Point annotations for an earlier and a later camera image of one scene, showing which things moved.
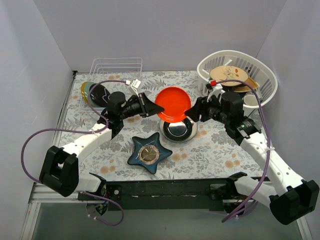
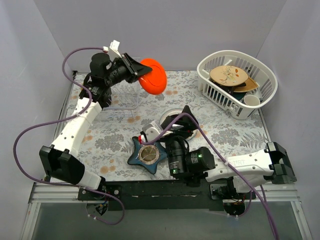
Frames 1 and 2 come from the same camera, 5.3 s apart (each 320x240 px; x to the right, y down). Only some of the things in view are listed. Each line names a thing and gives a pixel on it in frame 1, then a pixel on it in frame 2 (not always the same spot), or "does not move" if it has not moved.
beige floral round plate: [224, 72] does not move
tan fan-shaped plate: [253, 84] does not move
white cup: [250, 100] does not move
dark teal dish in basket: [241, 94] does not move
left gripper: [144, 104] → [129, 66]
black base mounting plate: [173, 194] does not move
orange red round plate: [175, 101] → [154, 82]
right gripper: [200, 109] → [176, 131]
